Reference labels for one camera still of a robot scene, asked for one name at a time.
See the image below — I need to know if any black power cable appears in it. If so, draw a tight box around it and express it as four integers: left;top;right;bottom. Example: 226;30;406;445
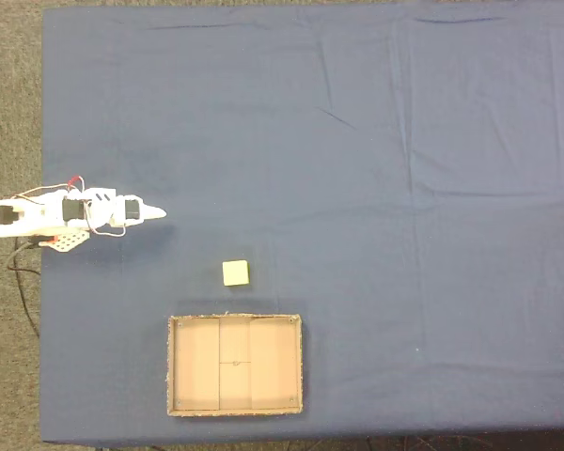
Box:
7;239;42;339

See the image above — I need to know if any red arm wire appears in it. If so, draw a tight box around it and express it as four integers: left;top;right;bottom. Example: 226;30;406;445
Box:
11;175;86;201

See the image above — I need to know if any white arm wire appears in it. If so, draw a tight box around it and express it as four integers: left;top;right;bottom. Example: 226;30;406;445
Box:
85;213;127;239

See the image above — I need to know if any blue tablecloth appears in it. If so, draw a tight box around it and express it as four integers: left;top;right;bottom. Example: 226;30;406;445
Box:
39;4;564;447

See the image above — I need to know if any shallow cardboard box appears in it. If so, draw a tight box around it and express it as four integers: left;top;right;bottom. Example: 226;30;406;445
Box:
165;312;305;418

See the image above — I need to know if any yellow foam block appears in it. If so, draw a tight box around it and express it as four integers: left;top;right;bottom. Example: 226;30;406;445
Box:
221;258;251;288

